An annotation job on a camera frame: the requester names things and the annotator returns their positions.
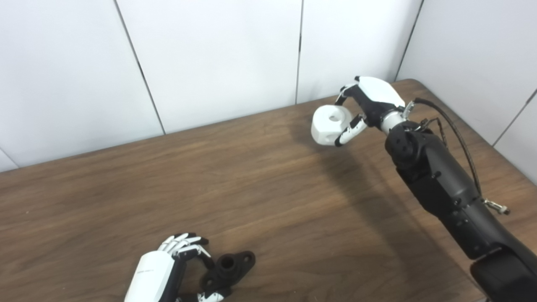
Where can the white and black right hand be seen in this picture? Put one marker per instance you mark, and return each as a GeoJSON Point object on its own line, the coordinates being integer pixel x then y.
{"type": "Point", "coordinates": [379, 94]}

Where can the white and black left hand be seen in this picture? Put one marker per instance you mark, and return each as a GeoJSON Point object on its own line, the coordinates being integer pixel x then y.
{"type": "Point", "coordinates": [153, 277]}

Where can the round white piece with holes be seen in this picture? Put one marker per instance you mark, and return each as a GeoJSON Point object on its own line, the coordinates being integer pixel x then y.
{"type": "Point", "coordinates": [325, 130]}

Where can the black flanged holder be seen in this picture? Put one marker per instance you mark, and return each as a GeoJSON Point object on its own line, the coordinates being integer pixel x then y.
{"type": "Point", "coordinates": [228, 270]}

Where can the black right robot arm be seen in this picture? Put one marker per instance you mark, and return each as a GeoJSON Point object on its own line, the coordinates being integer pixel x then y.
{"type": "Point", "coordinates": [444, 184]}

